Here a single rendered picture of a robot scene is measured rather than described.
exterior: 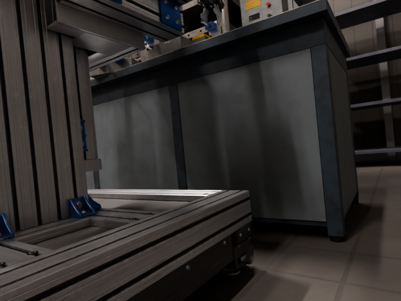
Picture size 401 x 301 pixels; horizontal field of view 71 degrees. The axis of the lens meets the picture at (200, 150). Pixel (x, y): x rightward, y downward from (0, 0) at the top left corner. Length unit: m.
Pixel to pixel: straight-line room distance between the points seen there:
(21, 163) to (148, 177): 0.84
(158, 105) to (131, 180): 0.43
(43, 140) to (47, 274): 0.39
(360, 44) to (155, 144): 3.32
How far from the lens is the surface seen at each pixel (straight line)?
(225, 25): 2.17
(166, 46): 1.43
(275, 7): 2.20
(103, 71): 1.61
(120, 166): 1.61
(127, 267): 0.50
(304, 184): 1.08
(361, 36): 4.26
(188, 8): 2.53
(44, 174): 0.74
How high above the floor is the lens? 0.36
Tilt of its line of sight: level
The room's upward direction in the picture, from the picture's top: 6 degrees counter-clockwise
